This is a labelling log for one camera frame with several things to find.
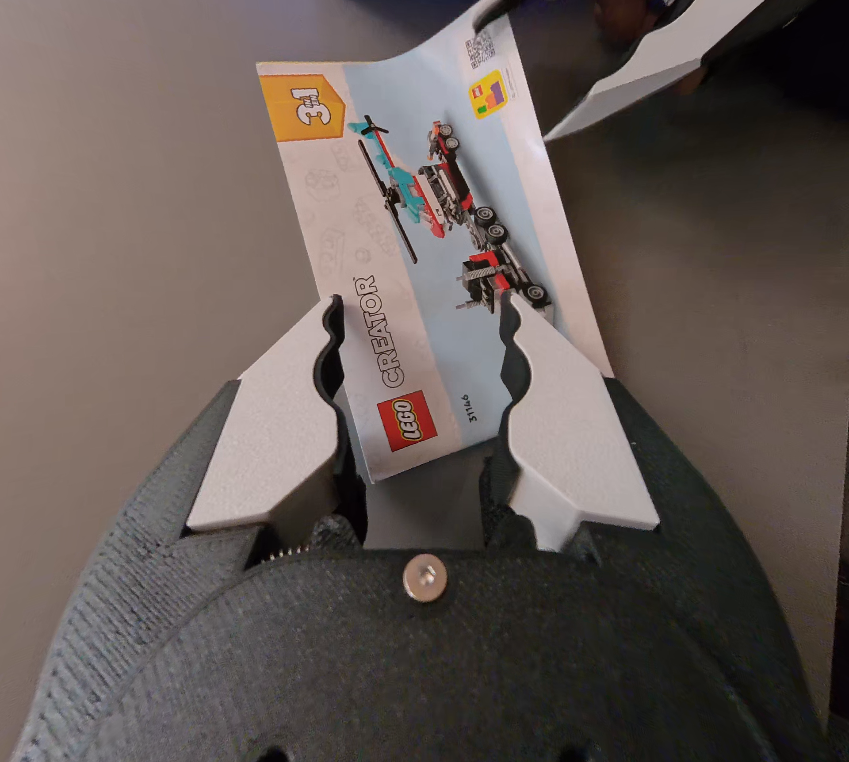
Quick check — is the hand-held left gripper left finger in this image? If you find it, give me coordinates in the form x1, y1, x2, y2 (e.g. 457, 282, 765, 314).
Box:
184, 293, 367, 544

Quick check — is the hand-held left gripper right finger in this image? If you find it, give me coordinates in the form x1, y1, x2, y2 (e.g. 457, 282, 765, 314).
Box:
481, 294, 662, 552

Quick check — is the toy brick instruction booklet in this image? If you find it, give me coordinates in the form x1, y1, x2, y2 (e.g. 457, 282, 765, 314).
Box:
255, 12, 614, 484

